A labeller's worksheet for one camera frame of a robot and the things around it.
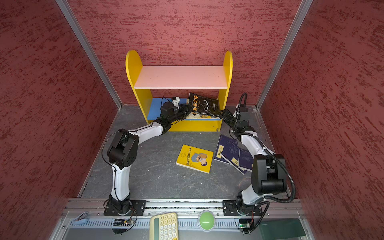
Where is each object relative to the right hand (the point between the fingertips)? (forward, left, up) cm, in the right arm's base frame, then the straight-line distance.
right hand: (222, 116), depth 90 cm
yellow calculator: (-53, +33, -16) cm, 64 cm away
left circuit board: (-51, +55, -20) cm, 77 cm away
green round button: (-51, +13, -16) cm, 56 cm away
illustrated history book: (+4, +17, -3) cm, 18 cm away
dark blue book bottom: (-18, -6, -17) cm, 25 cm away
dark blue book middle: (-6, -2, -17) cm, 19 cm away
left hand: (+4, +16, +4) cm, 17 cm away
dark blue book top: (-22, -14, -17) cm, 31 cm away
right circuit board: (-53, -7, -20) cm, 57 cm away
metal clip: (-48, +73, -15) cm, 89 cm away
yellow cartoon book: (-19, +18, -16) cm, 31 cm away
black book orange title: (+9, +14, +3) cm, 16 cm away
